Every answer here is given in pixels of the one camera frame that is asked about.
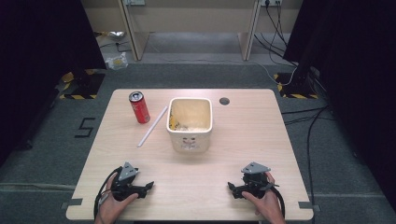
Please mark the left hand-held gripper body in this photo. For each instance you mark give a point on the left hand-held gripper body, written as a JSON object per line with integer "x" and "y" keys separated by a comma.
{"x": 124, "y": 184}

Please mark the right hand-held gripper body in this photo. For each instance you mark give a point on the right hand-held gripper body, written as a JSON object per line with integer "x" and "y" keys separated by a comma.
{"x": 256, "y": 180}

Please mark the person's left hand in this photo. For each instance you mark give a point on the person's left hand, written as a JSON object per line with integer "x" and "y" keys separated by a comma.
{"x": 112, "y": 206}

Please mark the person's right hand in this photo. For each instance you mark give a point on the person's right hand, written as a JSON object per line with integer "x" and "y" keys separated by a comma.
{"x": 266, "y": 206}

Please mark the grey tape strip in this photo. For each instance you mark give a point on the grey tape strip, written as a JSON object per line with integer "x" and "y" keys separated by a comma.
{"x": 308, "y": 206}
{"x": 72, "y": 202}

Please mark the white straw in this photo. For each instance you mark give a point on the white straw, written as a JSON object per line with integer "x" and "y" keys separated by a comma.
{"x": 152, "y": 127}

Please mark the cream square bin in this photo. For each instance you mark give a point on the cream square bin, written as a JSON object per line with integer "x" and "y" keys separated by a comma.
{"x": 190, "y": 137}

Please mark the yellow wrapper scrap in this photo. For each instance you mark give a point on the yellow wrapper scrap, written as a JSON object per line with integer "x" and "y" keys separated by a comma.
{"x": 173, "y": 124}

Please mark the white crumpled paper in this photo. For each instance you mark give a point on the white crumpled paper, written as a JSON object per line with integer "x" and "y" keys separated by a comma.
{"x": 194, "y": 127}

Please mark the red drink can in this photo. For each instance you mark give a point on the red drink can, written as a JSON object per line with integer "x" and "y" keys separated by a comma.
{"x": 139, "y": 107}

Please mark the black stand base hazard tape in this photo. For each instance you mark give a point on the black stand base hazard tape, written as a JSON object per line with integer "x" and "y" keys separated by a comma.
{"x": 84, "y": 85}
{"x": 295, "y": 88}

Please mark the crumpled clear plastic bag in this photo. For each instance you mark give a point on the crumpled clear plastic bag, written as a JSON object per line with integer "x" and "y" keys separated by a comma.
{"x": 117, "y": 61}

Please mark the black curtain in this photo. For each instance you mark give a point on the black curtain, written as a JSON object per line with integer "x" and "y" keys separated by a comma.
{"x": 358, "y": 77}
{"x": 37, "y": 62}

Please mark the crumpled silver foil bag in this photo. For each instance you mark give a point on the crumpled silver foil bag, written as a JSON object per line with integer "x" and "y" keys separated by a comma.
{"x": 114, "y": 34}

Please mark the white power strip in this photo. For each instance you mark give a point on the white power strip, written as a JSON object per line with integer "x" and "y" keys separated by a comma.
{"x": 134, "y": 2}

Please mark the white wall socket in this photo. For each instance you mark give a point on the white wall socket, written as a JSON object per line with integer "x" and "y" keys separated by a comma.
{"x": 271, "y": 2}

